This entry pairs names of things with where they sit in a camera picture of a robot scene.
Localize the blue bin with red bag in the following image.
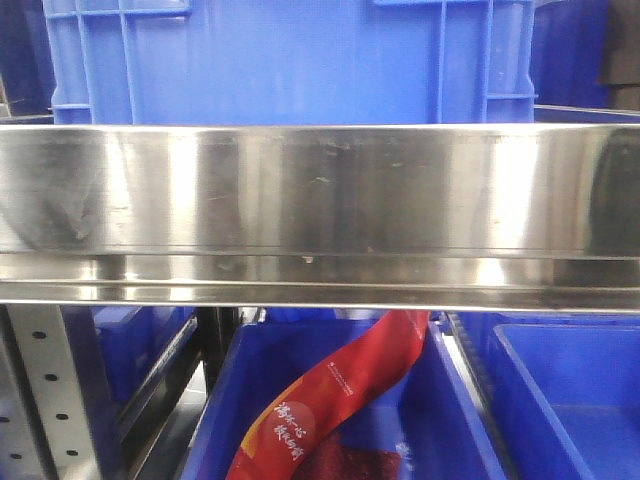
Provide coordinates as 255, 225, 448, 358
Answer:
182, 310, 506, 479

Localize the blue bin lower left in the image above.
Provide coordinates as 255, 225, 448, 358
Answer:
91, 306, 194, 404

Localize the blue bin lower right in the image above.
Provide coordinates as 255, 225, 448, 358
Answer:
457, 312, 639, 479

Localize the red printed bag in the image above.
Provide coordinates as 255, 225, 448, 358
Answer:
226, 310, 430, 479

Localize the large blue crate on shelf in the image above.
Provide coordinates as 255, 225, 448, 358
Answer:
43, 1, 535, 125

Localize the perforated grey shelf upright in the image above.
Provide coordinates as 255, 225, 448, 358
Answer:
1, 304, 100, 479

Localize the stainless steel shelf rail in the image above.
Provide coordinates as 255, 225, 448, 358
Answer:
1, 124, 639, 312

